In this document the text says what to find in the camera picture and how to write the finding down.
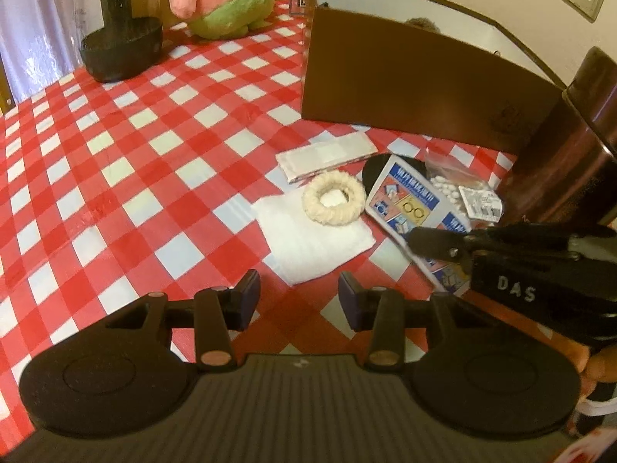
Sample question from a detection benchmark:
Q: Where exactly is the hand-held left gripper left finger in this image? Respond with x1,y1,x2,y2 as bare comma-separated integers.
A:
103,269,262,372

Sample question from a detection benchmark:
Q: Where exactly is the person's right hand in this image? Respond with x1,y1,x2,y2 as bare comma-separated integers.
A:
581,346,617,402

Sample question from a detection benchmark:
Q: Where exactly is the glass jar with dark base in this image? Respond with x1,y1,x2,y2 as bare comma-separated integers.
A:
74,0,165,84

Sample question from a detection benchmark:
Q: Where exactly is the small printed white packet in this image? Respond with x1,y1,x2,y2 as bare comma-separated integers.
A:
458,184,502,223

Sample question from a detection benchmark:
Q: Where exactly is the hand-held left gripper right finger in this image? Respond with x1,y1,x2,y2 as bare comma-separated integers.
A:
337,271,507,372

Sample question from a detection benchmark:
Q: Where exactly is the white blue printed packet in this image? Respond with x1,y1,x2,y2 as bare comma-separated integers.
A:
364,154,476,298

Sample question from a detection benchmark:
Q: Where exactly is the cream fluffy scrunchie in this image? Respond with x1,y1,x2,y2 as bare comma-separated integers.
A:
302,171,368,227

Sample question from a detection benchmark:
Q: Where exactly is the brown cardboard box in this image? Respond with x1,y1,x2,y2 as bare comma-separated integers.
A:
300,0,568,152

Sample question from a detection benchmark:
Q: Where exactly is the white towel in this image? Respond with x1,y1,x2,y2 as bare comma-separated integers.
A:
251,188,377,286

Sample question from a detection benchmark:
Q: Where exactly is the black oval pad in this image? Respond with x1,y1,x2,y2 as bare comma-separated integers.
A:
361,154,428,194

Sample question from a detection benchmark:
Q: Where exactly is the brown cylindrical canister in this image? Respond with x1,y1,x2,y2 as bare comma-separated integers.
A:
499,47,617,230

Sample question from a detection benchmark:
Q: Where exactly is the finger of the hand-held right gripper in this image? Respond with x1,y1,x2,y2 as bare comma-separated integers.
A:
406,225,483,277
475,221,612,244

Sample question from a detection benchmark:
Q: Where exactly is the red white checkered tablecloth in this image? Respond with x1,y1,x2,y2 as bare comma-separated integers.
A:
0,0,531,445

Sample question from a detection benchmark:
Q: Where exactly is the sheer lilac curtain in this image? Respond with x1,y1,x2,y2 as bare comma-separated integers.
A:
0,0,105,107

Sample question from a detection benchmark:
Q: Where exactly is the clear bag of white beads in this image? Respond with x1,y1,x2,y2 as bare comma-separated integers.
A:
425,147,488,218

